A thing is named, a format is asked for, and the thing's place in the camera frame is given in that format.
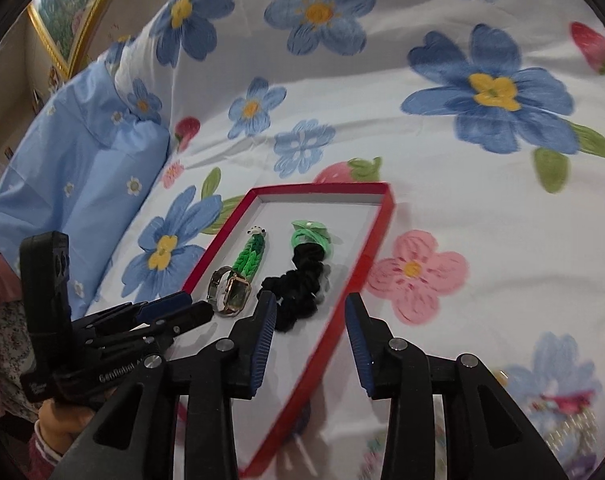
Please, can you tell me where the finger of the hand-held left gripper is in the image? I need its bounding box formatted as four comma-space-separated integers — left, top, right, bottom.
72, 291, 193, 333
90, 301, 214, 357

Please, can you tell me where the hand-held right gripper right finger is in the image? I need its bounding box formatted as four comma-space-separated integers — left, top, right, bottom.
345, 292, 568, 480

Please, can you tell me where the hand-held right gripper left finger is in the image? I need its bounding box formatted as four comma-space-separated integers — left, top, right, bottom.
50, 291, 279, 480

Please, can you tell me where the gold wristwatch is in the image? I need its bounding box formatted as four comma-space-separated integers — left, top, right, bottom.
206, 266, 253, 319

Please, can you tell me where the black scrunchie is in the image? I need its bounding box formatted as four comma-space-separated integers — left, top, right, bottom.
260, 242, 330, 333

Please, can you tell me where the green braided bracelet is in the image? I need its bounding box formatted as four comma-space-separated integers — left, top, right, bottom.
231, 226, 269, 281

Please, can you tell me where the green hair tie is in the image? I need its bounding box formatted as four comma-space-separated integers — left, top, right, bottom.
290, 219, 337, 261

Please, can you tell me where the red shallow box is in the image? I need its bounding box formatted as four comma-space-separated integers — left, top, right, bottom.
182, 182, 397, 478

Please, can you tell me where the silver rhinestone hair piece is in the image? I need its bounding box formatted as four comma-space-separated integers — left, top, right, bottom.
547, 406, 600, 453

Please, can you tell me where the person's left hand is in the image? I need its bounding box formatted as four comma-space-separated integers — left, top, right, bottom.
36, 396, 100, 442

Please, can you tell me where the pink printed cloth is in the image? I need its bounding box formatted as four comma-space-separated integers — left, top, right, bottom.
0, 225, 40, 423

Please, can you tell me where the light blue pillow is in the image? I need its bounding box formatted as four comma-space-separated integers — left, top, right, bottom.
0, 52, 173, 311

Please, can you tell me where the floral bedsheet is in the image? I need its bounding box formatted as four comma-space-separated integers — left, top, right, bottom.
67, 0, 605, 480

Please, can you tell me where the gold framed painting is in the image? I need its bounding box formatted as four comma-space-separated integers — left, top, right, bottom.
26, 0, 128, 81

